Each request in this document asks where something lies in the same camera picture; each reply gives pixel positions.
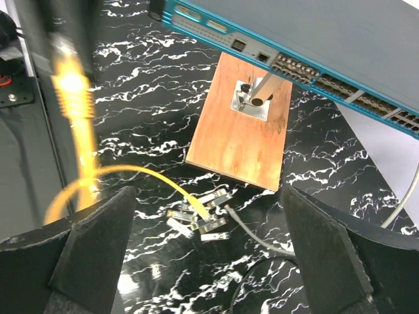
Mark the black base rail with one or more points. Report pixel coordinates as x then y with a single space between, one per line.
37 152

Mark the wooden base board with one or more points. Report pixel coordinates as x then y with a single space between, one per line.
234 144

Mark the metal stand post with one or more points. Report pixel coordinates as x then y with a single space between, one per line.
264 88

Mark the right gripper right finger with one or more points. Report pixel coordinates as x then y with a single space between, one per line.
349 265

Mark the metal mounting plate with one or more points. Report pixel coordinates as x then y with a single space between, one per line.
241 101

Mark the silver SFP module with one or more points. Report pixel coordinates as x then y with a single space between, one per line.
218 201
182 229
211 196
215 236
181 216
204 227

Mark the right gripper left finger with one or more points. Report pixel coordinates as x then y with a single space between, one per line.
71 265

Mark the teal network switch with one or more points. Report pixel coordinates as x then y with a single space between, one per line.
360 54

